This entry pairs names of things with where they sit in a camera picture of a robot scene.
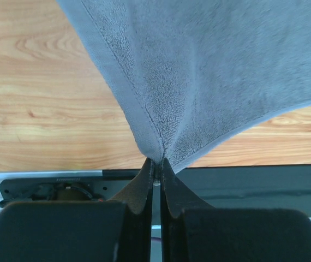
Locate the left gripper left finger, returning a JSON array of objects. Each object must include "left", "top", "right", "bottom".
[{"left": 0, "top": 159, "right": 153, "bottom": 261}]

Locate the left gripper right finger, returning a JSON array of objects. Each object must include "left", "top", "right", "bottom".
[{"left": 159, "top": 159, "right": 311, "bottom": 261}]

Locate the grey towel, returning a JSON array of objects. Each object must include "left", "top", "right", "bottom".
[{"left": 59, "top": 1, "right": 311, "bottom": 172}]

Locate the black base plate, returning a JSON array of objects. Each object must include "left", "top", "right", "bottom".
[{"left": 0, "top": 163, "right": 311, "bottom": 219}]

